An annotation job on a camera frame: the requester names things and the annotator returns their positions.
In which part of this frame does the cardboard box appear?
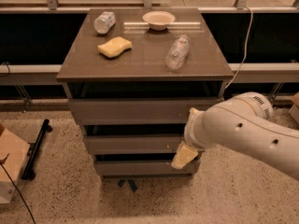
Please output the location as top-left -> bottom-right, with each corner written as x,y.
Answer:
0,124 -> 30,203

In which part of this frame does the black cable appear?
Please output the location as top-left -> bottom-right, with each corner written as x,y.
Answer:
0,161 -> 37,224

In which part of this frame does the grey bottom drawer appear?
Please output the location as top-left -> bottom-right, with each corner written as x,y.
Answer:
94,160 -> 200,176

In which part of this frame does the clear bottle with red label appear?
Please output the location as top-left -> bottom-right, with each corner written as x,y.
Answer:
165,35 -> 191,70

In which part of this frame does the yellow sponge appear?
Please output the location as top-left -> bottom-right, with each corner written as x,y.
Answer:
97,36 -> 133,58

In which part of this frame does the white cable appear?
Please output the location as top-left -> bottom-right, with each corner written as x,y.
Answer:
224,6 -> 254,90

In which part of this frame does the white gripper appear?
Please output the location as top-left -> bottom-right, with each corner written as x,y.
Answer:
171,107 -> 215,169

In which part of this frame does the white bowl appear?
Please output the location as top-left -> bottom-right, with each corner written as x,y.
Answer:
143,11 -> 176,31

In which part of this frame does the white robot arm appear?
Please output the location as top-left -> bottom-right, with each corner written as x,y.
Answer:
171,92 -> 299,180

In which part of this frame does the grey top drawer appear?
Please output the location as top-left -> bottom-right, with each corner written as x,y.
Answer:
68,98 -> 223,125

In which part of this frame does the grey drawer cabinet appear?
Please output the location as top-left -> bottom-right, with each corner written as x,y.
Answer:
57,8 -> 233,179

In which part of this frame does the grey drawer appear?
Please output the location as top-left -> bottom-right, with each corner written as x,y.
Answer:
68,98 -> 223,125
83,134 -> 183,155
94,160 -> 200,176

